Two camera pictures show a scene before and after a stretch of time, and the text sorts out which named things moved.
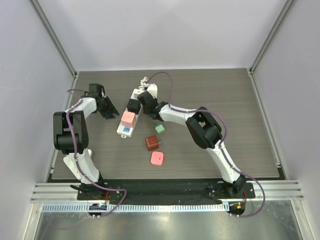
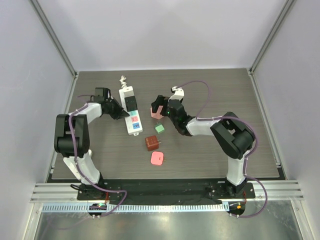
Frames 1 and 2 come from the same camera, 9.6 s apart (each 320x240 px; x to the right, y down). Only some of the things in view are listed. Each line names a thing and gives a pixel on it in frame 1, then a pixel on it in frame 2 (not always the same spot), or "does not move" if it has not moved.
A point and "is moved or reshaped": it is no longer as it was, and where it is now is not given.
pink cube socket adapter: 128,119 is moved or reshaped
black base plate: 166,191 does not move
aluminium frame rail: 275,190 does not move
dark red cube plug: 152,143 does not move
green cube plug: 159,128 does not move
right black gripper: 146,100 to 164,107
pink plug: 157,158 does not move
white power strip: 125,131 to 133,122
